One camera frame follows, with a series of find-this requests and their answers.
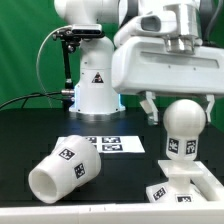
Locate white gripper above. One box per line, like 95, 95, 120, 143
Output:
111, 37, 224, 125

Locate white lamp bulb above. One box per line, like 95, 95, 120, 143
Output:
163, 99, 206, 161

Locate white lamp base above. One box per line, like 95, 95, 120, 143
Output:
146, 160, 206, 203

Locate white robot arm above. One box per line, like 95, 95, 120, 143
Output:
54, 0, 224, 124

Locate white lamp shade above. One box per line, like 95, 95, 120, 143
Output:
28, 135, 101, 204

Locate white marker sheet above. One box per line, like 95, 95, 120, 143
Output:
85, 136, 145, 153

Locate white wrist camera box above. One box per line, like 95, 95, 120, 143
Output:
114, 11, 177, 47

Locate white table border frame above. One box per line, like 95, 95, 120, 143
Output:
0, 162, 224, 224

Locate black camera on stand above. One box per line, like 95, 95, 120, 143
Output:
71, 24, 104, 38

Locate black camera stand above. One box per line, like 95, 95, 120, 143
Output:
52, 28, 81, 111

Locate grey camera cable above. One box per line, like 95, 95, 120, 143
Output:
35, 25, 73, 108

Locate black cables on table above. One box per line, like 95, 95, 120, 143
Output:
0, 91, 64, 111

